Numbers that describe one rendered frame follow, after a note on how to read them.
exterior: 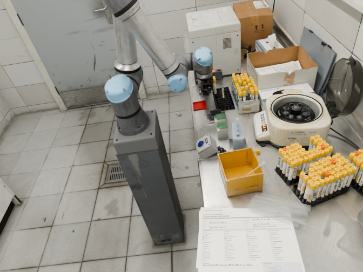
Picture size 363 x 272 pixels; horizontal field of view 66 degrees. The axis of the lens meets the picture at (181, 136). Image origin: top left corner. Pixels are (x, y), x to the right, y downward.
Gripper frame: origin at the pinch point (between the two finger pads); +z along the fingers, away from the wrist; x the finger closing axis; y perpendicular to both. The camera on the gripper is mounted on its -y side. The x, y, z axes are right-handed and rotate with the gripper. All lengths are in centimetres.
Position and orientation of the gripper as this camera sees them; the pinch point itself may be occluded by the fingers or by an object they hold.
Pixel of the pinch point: (204, 89)
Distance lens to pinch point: 150.4
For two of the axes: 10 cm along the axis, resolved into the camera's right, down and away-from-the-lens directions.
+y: 1.1, 9.4, -3.2
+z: 1.0, 3.1, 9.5
